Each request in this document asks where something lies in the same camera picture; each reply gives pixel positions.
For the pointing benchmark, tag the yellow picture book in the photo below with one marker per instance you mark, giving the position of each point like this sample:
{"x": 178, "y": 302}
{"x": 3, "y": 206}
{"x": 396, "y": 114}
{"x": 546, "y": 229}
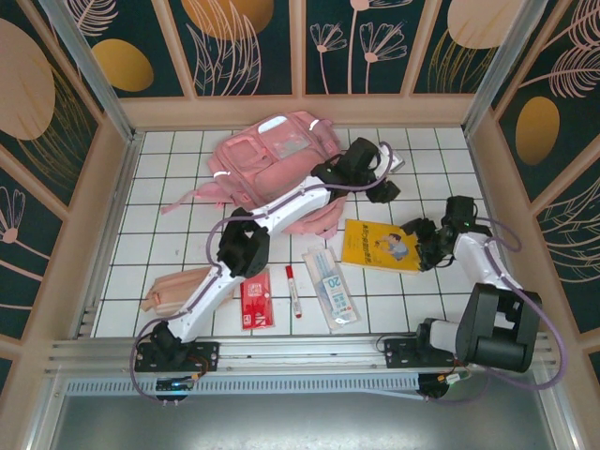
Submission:
{"x": 375, "y": 248}

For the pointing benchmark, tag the pink student backpack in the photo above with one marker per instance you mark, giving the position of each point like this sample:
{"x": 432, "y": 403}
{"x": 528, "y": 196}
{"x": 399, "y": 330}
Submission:
{"x": 281, "y": 173}

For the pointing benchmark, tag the clear ruler packet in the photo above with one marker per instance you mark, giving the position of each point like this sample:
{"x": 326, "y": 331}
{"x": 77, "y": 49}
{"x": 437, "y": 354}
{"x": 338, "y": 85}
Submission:
{"x": 333, "y": 290}

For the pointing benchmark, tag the red and white marker pen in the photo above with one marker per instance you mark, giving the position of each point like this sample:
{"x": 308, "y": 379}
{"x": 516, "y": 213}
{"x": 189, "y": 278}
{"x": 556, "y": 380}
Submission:
{"x": 293, "y": 290}

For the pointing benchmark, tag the red packet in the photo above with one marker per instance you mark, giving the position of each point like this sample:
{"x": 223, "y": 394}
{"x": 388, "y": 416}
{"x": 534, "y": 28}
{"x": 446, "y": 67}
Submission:
{"x": 257, "y": 304}

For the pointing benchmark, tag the peach fabric pencil case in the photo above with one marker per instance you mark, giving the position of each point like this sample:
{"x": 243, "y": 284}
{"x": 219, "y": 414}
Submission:
{"x": 161, "y": 290}

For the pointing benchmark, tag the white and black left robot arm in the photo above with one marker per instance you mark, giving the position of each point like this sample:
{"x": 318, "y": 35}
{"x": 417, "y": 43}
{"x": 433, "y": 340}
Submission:
{"x": 244, "y": 244}

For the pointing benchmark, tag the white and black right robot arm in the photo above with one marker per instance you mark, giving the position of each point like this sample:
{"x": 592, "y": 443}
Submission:
{"x": 497, "y": 328}

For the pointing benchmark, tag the small green circuit board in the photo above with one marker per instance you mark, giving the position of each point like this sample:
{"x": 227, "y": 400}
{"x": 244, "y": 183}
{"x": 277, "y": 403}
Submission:
{"x": 175, "y": 384}
{"x": 452, "y": 379}

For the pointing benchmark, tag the grey metal sheet panel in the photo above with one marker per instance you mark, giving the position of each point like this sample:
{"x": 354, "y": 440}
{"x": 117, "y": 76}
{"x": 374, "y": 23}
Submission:
{"x": 300, "y": 422}

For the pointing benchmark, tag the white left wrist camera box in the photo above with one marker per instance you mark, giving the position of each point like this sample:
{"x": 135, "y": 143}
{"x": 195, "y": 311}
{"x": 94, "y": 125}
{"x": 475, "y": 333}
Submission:
{"x": 396, "y": 161}

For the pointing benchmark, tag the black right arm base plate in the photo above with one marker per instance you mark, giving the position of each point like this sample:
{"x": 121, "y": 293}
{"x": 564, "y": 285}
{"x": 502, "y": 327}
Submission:
{"x": 398, "y": 354}

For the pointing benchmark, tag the aluminium mounting rail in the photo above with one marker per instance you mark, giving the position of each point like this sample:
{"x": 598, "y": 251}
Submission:
{"x": 328, "y": 356}

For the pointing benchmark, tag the aluminium frame post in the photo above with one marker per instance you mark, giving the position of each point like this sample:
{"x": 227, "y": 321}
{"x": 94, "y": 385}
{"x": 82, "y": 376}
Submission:
{"x": 98, "y": 79}
{"x": 500, "y": 70}

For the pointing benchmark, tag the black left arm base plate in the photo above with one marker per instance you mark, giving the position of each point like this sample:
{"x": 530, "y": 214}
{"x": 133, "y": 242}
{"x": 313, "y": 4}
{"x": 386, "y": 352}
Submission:
{"x": 206, "y": 356}

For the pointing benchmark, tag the aluminium side rail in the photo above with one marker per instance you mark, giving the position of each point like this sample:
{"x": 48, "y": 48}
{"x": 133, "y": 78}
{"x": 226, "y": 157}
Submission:
{"x": 110, "y": 234}

